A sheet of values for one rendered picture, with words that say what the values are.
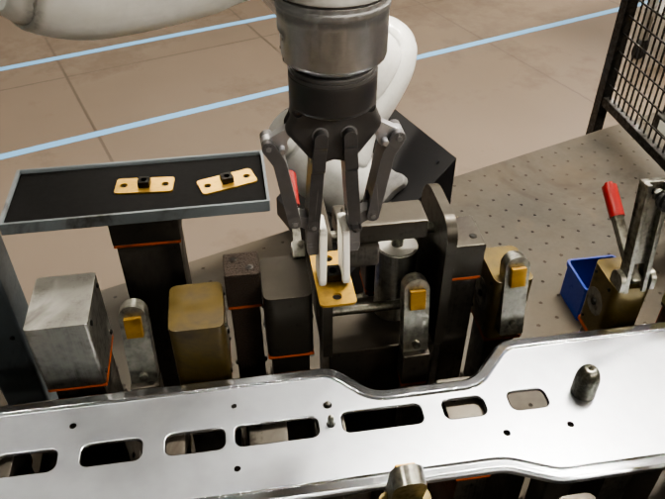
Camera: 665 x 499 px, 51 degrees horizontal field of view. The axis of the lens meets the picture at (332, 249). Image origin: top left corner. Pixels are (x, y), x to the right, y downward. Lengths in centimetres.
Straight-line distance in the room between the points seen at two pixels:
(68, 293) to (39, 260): 193
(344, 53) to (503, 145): 295
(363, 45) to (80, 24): 21
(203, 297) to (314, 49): 51
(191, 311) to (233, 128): 264
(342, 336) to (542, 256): 74
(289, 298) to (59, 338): 30
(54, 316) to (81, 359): 7
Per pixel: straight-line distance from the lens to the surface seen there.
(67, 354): 97
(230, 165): 107
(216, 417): 93
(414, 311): 97
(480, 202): 181
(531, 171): 197
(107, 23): 45
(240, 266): 97
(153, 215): 99
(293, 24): 54
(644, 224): 105
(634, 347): 108
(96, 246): 290
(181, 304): 96
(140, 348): 96
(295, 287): 96
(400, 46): 142
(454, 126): 358
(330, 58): 54
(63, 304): 96
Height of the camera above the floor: 173
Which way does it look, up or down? 40 degrees down
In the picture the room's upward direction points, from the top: straight up
